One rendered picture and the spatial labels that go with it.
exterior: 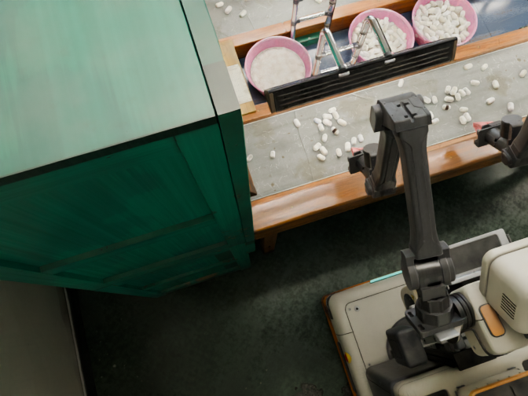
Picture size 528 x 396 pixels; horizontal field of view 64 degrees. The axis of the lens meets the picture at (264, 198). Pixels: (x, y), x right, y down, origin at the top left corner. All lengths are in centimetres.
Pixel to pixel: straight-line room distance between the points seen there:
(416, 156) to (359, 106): 82
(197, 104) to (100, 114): 11
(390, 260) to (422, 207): 139
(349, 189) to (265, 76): 57
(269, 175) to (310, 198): 18
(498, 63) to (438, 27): 28
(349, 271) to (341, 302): 34
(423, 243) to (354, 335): 106
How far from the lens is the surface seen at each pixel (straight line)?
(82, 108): 54
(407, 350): 157
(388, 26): 195
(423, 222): 99
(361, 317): 200
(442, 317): 109
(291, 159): 160
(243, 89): 167
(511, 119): 153
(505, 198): 268
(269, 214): 151
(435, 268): 104
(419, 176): 94
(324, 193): 154
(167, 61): 54
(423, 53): 146
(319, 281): 226
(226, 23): 189
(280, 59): 179
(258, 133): 163
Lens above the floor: 223
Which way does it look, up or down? 75 degrees down
